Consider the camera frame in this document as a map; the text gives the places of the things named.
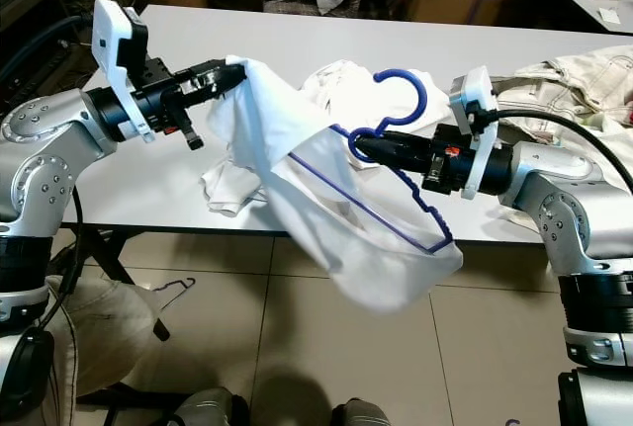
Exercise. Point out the thin white shirt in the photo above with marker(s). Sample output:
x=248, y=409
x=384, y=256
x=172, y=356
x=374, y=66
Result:
x=341, y=238

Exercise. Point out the grey left robot foot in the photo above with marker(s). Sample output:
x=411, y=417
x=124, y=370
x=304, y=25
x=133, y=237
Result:
x=206, y=408

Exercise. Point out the beige denim jacket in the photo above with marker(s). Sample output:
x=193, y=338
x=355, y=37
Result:
x=584, y=75

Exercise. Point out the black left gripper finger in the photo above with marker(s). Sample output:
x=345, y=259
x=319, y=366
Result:
x=218, y=72
x=216, y=91

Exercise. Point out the beige fabric bag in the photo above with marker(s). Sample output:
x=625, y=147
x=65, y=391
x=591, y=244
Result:
x=99, y=337

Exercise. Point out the plain white t-shirt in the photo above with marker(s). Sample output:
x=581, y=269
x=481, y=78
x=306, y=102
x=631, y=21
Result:
x=232, y=184

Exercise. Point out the grey right robot foot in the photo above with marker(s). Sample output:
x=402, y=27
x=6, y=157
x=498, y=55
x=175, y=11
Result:
x=364, y=416

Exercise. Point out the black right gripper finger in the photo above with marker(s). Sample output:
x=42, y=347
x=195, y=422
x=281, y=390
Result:
x=391, y=156
x=391, y=141

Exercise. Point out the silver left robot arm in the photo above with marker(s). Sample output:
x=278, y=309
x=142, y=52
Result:
x=49, y=169

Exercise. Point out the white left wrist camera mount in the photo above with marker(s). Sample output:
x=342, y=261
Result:
x=114, y=41

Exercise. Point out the grey robot foot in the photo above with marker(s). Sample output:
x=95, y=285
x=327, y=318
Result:
x=206, y=408
x=364, y=416

